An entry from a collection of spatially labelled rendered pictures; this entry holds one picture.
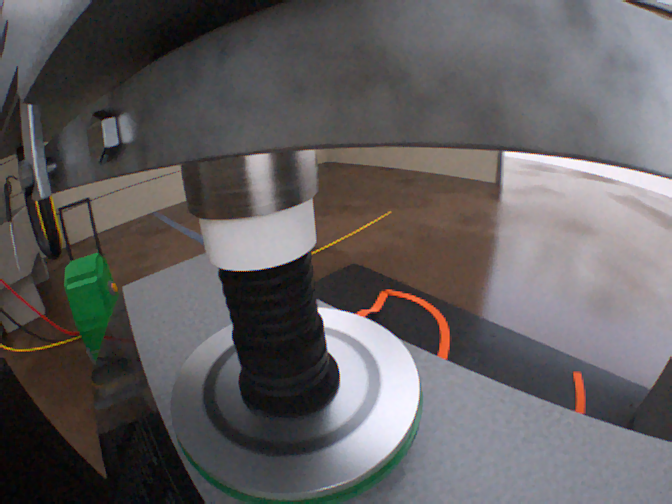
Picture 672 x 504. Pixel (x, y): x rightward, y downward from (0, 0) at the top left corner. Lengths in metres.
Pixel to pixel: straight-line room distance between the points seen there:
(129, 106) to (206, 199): 0.06
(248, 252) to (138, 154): 0.08
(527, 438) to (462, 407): 0.08
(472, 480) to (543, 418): 0.10
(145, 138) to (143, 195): 4.90
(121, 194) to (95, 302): 3.39
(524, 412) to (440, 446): 0.09
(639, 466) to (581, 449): 0.08
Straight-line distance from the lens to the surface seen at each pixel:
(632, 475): 0.36
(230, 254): 0.17
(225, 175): 0.15
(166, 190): 5.15
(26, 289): 3.02
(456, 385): 0.34
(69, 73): 0.17
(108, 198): 4.96
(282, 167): 0.15
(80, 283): 1.75
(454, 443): 0.30
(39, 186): 0.30
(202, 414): 0.27
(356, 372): 0.27
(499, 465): 0.30
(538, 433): 0.33
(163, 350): 0.45
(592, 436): 0.35
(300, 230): 0.17
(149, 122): 0.15
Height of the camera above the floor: 1.06
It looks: 25 degrees down
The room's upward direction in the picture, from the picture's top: 4 degrees counter-clockwise
